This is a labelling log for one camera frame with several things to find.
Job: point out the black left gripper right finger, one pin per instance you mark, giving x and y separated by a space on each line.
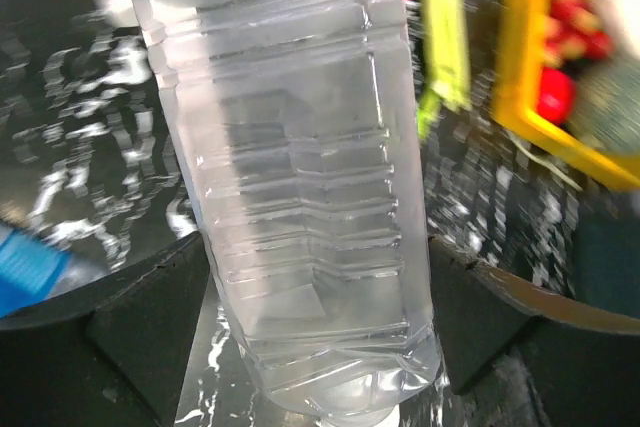
519 355

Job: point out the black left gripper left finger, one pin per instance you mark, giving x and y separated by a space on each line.
111 353

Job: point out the blue label crushed bottle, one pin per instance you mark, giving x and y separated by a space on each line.
33 271

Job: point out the large clear square bottle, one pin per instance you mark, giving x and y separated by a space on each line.
293 122

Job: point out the dark green plastic bin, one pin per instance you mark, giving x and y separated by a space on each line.
605 256

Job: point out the yellow plastic tray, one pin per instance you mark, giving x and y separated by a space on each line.
519 66

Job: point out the celery stalk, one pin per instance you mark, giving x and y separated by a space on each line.
446 51

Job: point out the red strawberries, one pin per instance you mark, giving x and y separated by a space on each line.
573 40

